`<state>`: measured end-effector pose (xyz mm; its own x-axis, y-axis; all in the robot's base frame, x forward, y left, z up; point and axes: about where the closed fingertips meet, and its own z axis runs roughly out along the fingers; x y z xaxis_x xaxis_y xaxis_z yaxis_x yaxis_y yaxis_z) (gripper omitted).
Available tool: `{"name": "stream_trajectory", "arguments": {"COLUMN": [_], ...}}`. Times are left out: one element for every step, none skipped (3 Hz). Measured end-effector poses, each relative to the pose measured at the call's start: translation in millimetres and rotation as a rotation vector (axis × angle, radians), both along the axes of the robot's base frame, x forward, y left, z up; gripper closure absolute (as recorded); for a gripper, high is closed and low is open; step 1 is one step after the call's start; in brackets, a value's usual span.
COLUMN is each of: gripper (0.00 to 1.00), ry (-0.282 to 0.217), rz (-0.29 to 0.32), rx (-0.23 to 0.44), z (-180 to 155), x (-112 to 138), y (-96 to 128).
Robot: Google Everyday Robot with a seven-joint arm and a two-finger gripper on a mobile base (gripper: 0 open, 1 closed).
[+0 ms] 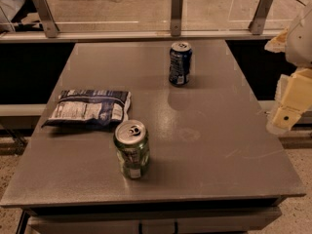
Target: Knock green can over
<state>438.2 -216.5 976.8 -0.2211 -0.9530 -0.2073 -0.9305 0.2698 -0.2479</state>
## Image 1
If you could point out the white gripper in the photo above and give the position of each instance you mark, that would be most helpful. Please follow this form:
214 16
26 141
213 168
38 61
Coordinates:
301 41

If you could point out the green soda can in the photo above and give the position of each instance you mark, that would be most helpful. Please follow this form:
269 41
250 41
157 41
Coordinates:
132 146

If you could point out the blue soda can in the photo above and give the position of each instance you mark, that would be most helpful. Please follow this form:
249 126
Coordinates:
180 63

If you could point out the grey table drawer front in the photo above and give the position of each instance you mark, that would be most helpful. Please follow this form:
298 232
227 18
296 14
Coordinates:
222 221

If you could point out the blue chip bag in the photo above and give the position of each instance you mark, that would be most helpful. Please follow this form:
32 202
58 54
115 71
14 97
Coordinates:
96 109

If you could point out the right metal bracket post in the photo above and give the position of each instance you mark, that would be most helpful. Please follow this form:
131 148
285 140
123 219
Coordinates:
257 24

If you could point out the metal bracket post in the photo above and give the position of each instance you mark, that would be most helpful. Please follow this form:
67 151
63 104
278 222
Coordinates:
50 28
257 24
176 17

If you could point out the metal rail beam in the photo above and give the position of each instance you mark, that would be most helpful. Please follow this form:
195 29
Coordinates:
87 37

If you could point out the middle metal bracket post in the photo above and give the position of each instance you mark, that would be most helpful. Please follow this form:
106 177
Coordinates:
176 17

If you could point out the left metal bracket post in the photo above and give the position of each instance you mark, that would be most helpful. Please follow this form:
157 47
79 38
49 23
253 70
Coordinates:
50 28

